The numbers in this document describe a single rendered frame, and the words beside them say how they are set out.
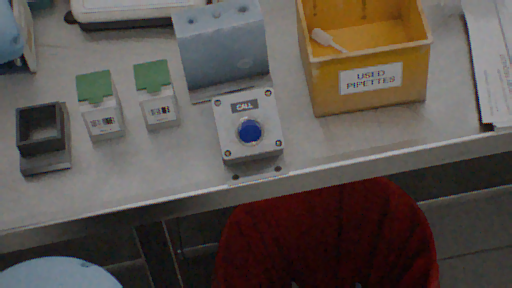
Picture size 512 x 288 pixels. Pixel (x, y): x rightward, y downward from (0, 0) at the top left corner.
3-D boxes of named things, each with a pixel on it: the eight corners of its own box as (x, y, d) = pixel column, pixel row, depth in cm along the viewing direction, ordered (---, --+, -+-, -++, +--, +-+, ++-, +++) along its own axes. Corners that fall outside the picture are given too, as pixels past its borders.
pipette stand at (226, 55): (191, 105, 114) (178, 47, 106) (181, 62, 119) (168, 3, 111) (273, 86, 115) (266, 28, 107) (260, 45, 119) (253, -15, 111)
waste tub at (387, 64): (313, 120, 111) (309, 61, 103) (295, 37, 120) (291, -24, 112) (428, 101, 112) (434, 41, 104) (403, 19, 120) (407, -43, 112)
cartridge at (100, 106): (91, 142, 112) (77, 105, 107) (88, 112, 115) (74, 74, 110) (126, 136, 112) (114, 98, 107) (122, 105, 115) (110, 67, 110)
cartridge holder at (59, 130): (23, 177, 110) (13, 158, 107) (21, 116, 115) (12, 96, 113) (71, 168, 110) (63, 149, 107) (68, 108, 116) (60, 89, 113)
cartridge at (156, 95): (147, 132, 112) (136, 94, 107) (142, 101, 115) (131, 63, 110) (181, 125, 113) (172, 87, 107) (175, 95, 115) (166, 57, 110)
